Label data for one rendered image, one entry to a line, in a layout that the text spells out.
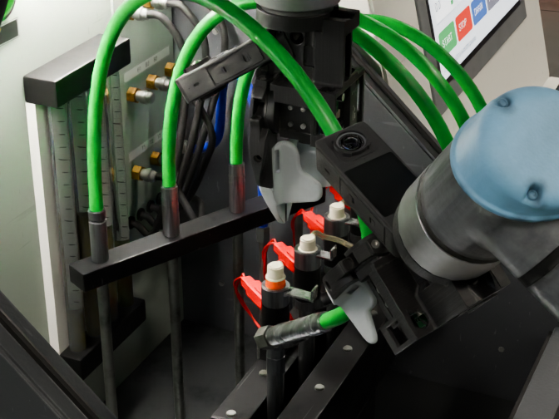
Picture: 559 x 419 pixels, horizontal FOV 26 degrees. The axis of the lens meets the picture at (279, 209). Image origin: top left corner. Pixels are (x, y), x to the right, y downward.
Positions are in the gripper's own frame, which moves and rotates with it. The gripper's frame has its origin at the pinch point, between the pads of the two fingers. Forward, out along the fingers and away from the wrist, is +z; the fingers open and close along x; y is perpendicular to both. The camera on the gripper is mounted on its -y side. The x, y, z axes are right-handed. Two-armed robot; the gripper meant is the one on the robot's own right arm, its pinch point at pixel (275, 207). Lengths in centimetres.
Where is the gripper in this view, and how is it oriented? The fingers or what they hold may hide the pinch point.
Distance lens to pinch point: 113.8
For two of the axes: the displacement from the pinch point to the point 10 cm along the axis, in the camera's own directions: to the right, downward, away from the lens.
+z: 0.0, 8.9, 4.5
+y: 9.1, 1.9, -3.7
